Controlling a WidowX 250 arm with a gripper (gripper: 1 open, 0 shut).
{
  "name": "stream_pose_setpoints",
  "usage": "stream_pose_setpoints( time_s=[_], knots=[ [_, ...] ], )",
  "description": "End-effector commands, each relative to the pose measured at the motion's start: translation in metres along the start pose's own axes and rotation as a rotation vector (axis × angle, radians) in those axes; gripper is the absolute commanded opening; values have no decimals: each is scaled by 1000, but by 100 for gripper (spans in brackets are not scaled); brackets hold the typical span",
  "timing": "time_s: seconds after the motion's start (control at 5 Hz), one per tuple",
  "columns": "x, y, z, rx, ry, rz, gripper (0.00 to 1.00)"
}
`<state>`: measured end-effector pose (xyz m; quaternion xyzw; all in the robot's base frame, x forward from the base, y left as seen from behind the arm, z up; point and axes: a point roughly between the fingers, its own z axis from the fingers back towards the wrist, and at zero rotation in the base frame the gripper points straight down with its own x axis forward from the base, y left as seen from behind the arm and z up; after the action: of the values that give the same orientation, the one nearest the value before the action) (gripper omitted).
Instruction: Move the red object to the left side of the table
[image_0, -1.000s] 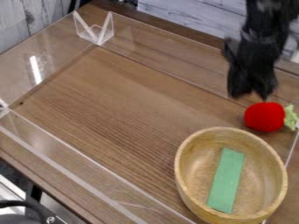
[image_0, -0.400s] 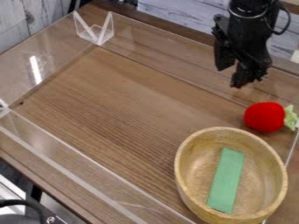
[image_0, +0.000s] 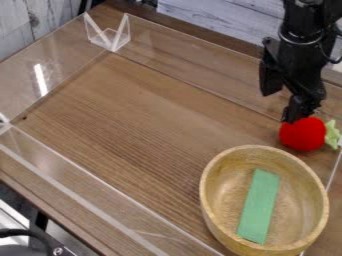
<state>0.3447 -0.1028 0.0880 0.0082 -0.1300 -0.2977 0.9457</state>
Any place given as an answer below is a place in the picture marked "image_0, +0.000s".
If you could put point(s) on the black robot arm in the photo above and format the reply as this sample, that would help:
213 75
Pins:
307 19

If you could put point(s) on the clear acrylic corner bracket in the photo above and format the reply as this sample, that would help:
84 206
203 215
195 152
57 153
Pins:
108 38

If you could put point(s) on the red plush strawberry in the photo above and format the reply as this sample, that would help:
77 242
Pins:
308 134

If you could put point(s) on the green rectangular block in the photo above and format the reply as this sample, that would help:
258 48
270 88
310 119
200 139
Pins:
258 208

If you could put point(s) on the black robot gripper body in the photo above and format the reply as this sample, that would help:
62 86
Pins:
299 59

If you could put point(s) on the black metal table frame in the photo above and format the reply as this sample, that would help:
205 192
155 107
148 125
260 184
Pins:
29 233

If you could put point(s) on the clear acrylic tray enclosure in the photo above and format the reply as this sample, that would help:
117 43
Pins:
109 132

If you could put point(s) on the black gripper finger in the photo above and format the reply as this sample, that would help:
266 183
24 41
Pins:
270 80
300 107

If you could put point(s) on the wooden bowl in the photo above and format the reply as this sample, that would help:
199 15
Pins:
300 210

